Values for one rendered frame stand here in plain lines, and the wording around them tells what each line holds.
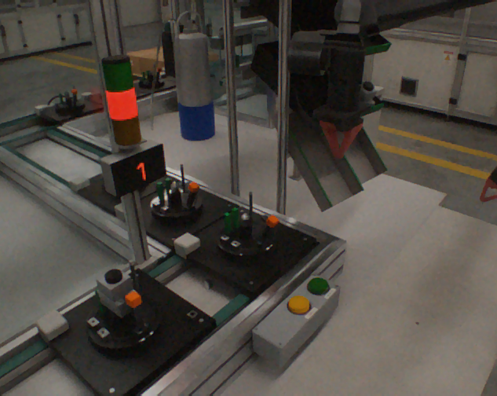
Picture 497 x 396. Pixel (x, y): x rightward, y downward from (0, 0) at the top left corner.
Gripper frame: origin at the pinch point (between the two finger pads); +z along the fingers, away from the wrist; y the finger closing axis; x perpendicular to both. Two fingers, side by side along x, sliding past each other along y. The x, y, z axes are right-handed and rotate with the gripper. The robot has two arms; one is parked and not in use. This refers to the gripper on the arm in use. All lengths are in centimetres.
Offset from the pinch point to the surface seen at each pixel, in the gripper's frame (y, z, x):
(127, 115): 25.2, -8.2, -29.0
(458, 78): -401, 77, -76
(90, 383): 51, 26, -13
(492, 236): -53, 37, 26
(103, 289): 41.6, 16.3, -19.6
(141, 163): 24.1, 1.8, -28.5
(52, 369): 53, 32, -25
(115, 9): -39, -15, -128
